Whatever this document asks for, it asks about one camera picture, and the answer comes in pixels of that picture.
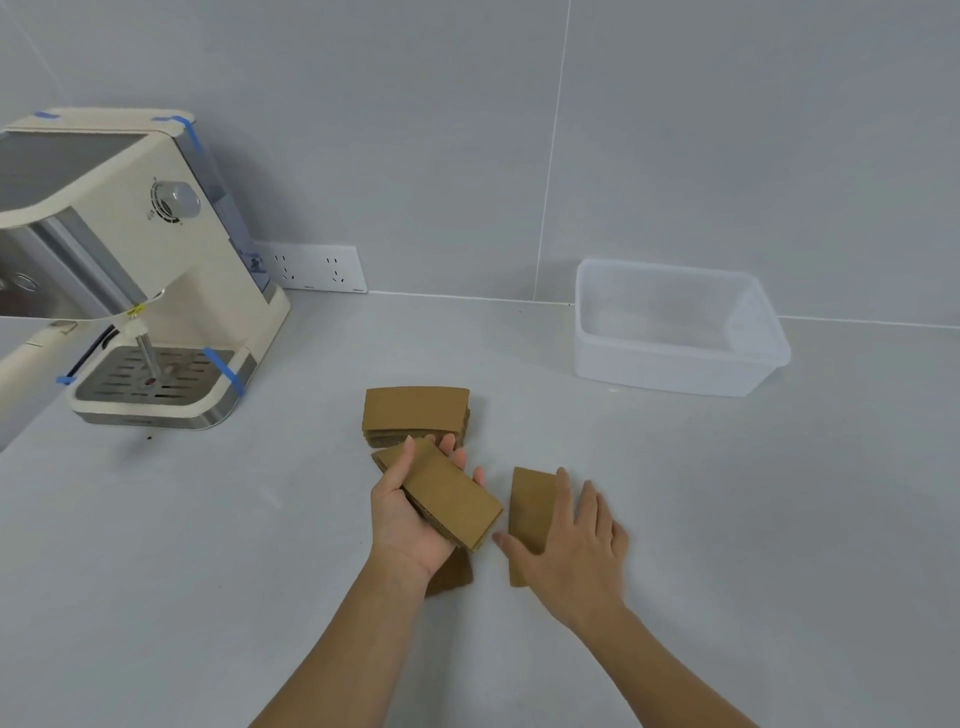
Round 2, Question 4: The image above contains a person's left hand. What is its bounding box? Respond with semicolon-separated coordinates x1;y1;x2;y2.
369;433;487;583

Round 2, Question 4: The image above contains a person's right hand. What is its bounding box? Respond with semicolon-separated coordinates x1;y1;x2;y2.
492;466;630;636

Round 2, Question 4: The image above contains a stack of brown cup sleeves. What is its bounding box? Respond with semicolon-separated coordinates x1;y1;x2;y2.
361;386;472;451

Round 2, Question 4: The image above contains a clear plastic container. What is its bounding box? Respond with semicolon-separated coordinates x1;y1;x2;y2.
574;258;793;399

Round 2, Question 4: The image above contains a person's left forearm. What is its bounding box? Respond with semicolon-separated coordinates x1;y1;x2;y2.
251;551;433;728

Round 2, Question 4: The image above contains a cream espresso machine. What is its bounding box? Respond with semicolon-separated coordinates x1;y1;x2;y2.
0;107;292;433

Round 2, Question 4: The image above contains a white wall socket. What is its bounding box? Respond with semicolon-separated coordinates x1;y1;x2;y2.
254;241;313;292
307;243;369;295

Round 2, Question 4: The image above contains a cream portafilter handle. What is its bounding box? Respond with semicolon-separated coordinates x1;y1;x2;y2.
0;318;80;451

